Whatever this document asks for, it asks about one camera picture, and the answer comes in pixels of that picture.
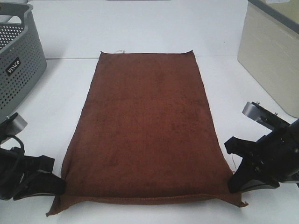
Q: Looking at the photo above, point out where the grey perforated plastic basket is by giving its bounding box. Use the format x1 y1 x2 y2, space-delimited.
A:
0 2 47 120

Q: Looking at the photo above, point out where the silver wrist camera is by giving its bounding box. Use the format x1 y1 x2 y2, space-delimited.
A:
0 112 28 137
242 102 290 131

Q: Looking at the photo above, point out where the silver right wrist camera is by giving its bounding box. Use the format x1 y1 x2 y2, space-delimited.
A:
242 102 290 131

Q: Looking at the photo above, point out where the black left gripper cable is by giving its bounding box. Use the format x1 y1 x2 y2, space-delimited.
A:
0 134 25 175

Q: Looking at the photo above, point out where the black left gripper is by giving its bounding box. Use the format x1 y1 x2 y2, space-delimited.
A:
0 147 66 200

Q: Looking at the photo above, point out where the brown towel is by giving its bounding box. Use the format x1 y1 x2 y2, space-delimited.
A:
48 51 245 215

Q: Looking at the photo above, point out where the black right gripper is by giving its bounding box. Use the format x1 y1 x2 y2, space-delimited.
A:
224 120 299 193

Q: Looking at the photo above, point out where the beige plastic storage bin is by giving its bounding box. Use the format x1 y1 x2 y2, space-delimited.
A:
237 0 299 118

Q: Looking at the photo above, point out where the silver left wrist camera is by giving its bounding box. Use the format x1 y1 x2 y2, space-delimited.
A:
0 112 28 137

